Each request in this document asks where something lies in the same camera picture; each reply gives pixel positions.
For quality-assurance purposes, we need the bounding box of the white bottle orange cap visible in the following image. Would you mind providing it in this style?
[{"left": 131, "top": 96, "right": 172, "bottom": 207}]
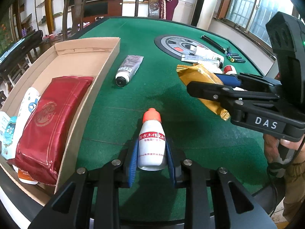
[{"left": 137, "top": 108, "right": 166, "bottom": 171}]

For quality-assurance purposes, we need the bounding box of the yellow cracker packet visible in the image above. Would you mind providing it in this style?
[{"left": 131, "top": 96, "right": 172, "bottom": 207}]
[{"left": 176, "top": 62, "right": 230, "bottom": 121}]

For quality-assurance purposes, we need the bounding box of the person's right hand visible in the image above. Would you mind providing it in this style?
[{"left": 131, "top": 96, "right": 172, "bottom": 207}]
[{"left": 263, "top": 134, "right": 304, "bottom": 163}]

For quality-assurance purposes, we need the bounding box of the white bottle red cap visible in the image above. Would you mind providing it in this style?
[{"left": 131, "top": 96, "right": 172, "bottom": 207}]
[{"left": 223, "top": 65, "right": 237, "bottom": 75}]

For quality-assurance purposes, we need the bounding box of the yellow-capped marker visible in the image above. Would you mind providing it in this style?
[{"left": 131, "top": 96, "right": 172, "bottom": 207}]
[{"left": 230, "top": 58, "right": 246, "bottom": 63}]

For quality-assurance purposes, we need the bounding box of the green-capped marker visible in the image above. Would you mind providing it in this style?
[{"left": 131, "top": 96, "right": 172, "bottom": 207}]
[{"left": 227, "top": 55, "right": 242, "bottom": 60}]

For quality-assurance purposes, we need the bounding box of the purple-capped marker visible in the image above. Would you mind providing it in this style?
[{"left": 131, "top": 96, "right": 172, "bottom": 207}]
[{"left": 226, "top": 52, "right": 239, "bottom": 56}]

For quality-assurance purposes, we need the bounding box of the black marker pen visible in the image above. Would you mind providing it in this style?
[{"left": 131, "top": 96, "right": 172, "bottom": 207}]
[{"left": 201, "top": 35, "right": 227, "bottom": 54}]

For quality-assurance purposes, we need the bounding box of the silver flat tube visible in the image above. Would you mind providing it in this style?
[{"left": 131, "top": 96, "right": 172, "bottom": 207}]
[{"left": 181, "top": 54, "right": 223, "bottom": 68}]

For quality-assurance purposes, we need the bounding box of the white lotion bottle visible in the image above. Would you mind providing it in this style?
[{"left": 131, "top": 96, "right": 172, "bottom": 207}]
[{"left": 194, "top": 46, "right": 224, "bottom": 63}]

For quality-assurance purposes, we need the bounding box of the window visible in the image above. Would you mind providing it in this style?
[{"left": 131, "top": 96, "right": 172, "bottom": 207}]
[{"left": 225, "top": 0, "right": 295, "bottom": 46}]

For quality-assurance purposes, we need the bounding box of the silver tube black cap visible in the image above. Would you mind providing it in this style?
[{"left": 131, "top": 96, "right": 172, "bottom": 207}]
[{"left": 115, "top": 55, "right": 144, "bottom": 87}]

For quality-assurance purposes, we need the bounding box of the red foil packet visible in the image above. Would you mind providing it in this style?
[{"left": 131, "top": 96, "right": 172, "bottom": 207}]
[{"left": 7, "top": 76, "right": 94, "bottom": 185}]

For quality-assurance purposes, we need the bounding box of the maroon cloth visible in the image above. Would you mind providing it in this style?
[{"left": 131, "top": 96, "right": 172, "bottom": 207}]
[{"left": 159, "top": 0, "right": 179, "bottom": 21}]

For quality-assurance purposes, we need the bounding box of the wooden chair with cloth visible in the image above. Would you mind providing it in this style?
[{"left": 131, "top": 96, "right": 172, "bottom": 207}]
[{"left": 134, "top": 0, "right": 160, "bottom": 19}]

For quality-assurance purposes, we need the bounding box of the cardboard box tray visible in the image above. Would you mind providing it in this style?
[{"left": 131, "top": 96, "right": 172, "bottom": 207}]
[{"left": 1, "top": 37, "right": 120, "bottom": 205}]

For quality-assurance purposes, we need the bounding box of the white blue cartoon packet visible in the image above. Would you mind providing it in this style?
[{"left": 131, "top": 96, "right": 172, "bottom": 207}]
[{"left": 1, "top": 87, "right": 40, "bottom": 160}]

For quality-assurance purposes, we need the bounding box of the wooden chair left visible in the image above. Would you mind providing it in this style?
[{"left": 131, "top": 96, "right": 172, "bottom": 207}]
[{"left": 62, "top": 0, "right": 86, "bottom": 41}]

